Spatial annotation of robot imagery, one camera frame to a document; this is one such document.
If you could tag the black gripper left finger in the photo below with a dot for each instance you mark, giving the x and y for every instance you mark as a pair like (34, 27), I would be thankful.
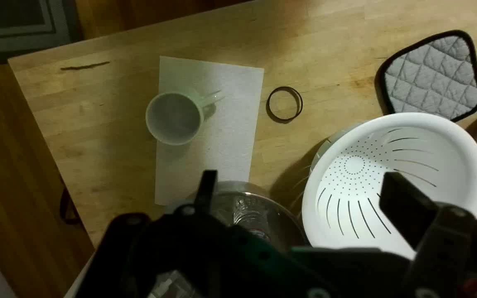
(205, 191)

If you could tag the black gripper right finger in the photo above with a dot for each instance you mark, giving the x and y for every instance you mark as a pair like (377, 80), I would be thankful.
(405, 207)

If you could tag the small silver bowl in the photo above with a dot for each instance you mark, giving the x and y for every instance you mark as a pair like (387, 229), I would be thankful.
(248, 212)

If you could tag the white mug without cutlery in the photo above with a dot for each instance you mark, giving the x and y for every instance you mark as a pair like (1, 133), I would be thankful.
(172, 118)

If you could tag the white plastic colander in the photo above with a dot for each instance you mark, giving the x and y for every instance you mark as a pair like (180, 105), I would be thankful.
(354, 176)

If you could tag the white paper sheet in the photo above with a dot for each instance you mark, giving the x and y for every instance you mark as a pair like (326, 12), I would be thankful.
(232, 126)

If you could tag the grey quilted pot holder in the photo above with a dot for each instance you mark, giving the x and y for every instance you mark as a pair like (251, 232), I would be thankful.
(430, 76)

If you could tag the white drawer cabinet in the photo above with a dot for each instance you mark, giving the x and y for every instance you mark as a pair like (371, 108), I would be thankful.
(16, 22)

